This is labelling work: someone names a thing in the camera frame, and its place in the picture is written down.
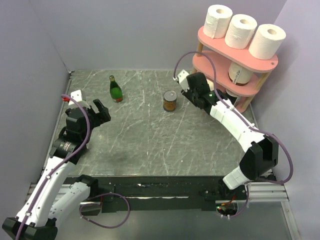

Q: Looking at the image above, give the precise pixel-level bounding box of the black paper roll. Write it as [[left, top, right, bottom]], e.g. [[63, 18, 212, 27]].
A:
[[224, 89, 242, 107]]

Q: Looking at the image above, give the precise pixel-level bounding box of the cream paper roll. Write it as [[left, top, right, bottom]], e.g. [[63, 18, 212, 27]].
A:
[[228, 61, 254, 86]]

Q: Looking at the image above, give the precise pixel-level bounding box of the white paper towel roll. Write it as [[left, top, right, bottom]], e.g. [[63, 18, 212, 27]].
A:
[[248, 24, 287, 60], [224, 14, 258, 50], [203, 4, 233, 39]]

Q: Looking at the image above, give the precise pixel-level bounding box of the printed paper roll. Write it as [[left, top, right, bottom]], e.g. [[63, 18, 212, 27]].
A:
[[206, 79, 215, 92]]

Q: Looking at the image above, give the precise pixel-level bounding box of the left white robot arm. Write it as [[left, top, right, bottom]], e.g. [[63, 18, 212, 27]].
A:
[[2, 99, 111, 240]]

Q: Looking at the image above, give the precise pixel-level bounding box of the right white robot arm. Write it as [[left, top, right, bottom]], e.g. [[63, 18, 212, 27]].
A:
[[177, 70, 279, 200]]

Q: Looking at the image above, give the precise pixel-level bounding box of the pink three-tier shelf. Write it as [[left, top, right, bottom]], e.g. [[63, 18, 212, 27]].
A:
[[197, 27, 278, 113]]

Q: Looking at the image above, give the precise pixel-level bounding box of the green glass bottle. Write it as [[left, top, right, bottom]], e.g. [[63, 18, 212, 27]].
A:
[[109, 75, 123, 103]]

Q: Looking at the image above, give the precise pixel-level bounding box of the brown glass jar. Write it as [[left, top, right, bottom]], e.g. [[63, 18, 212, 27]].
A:
[[163, 90, 177, 112]]

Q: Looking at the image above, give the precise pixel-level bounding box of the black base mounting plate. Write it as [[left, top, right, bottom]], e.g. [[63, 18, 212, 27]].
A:
[[86, 176, 248, 213]]

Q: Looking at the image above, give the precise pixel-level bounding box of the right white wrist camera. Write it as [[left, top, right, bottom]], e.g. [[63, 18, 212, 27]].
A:
[[172, 69, 190, 92]]

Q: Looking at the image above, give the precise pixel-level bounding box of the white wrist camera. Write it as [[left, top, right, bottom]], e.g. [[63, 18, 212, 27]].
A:
[[62, 89, 90, 109], [172, 69, 190, 92]]

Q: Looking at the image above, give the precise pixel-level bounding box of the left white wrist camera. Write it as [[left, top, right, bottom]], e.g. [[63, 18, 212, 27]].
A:
[[62, 89, 90, 109]]

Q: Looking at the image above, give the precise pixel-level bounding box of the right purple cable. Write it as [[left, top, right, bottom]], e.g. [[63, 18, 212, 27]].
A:
[[172, 51, 294, 221]]

